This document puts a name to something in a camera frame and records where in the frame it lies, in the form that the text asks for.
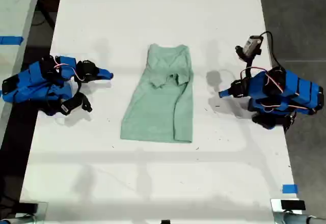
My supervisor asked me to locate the pale green T-shirt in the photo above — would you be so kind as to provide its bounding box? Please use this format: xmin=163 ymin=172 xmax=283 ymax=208
xmin=119 ymin=43 xmax=195 ymax=144

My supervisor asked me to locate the black camera stalk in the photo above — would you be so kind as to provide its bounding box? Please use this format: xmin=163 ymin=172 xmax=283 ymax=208
xmin=73 ymin=80 xmax=85 ymax=100
xmin=234 ymin=45 xmax=257 ymax=68

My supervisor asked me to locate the black camera box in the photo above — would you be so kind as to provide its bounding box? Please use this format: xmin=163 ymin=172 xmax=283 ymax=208
xmin=243 ymin=36 xmax=264 ymax=57
xmin=60 ymin=97 xmax=93 ymax=116

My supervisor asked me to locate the blue tape strip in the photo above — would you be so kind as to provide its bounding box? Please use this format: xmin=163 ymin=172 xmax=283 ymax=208
xmin=282 ymin=184 xmax=299 ymax=194
xmin=0 ymin=36 xmax=24 ymax=46

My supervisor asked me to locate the black floor cable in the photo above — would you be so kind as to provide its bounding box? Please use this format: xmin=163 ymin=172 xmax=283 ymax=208
xmin=30 ymin=4 xmax=59 ymax=27

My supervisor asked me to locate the red white motor wire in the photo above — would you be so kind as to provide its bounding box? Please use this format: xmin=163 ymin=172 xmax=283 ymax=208
xmin=240 ymin=66 xmax=285 ymax=94
xmin=259 ymin=101 xmax=308 ymax=113
xmin=54 ymin=55 xmax=87 ymax=82

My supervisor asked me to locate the black camera cable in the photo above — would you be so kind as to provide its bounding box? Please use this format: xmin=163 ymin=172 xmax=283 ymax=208
xmin=38 ymin=81 xmax=64 ymax=118
xmin=261 ymin=31 xmax=282 ymax=69

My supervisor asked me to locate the small black box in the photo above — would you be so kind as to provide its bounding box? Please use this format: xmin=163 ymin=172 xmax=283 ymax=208
xmin=280 ymin=200 xmax=306 ymax=211
xmin=18 ymin=202 xmax=39 ymax=215

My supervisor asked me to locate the clear mounting plate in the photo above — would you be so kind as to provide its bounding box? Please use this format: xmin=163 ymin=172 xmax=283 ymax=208
xmin=270 ymin=198 xmax=307 ymax=213
xmin=18 ymin=200 xmax=49 ymax=221

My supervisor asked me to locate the grey pipe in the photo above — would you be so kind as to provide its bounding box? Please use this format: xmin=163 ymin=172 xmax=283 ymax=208
xmin=0 ymin=215 xmax=39 ymax=224
xmin=274 ymin=211 xmax=326 ymax=224

